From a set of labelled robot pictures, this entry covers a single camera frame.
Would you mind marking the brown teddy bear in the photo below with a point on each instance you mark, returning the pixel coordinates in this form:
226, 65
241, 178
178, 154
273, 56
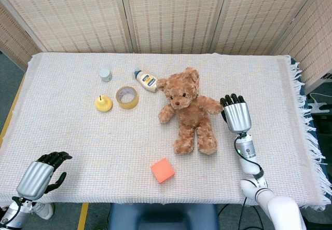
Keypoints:
188, 113

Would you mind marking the white woven tablecloth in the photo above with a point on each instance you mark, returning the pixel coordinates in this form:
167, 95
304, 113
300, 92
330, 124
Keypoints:
129, 136

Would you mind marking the small white jar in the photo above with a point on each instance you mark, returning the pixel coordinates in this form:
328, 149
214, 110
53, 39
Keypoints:
105, 75

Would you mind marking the yellow toy pear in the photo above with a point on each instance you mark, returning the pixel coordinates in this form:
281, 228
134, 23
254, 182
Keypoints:
103, 103

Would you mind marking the clear packing tape roll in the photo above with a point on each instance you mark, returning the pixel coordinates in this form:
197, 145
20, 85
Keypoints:
126, 97

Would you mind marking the woven folding screen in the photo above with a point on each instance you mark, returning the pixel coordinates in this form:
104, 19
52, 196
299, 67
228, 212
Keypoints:
166, 15

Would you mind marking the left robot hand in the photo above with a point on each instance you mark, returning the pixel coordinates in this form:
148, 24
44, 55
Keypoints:
36, 179

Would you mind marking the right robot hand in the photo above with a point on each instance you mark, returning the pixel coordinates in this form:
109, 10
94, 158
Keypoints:
237, 115

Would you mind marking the orange cube block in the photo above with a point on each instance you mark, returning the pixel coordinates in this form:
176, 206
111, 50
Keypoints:
163, 170

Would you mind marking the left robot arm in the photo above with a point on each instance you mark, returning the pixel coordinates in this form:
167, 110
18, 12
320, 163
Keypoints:
14, 214

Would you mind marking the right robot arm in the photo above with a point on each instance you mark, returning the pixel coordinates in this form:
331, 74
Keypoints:
259, 180

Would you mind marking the mayonnaise squeeze bottle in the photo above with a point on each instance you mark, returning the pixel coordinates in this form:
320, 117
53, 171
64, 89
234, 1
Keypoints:
146, 80

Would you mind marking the white sneaker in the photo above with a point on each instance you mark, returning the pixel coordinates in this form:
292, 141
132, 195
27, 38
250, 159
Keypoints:
45, 210

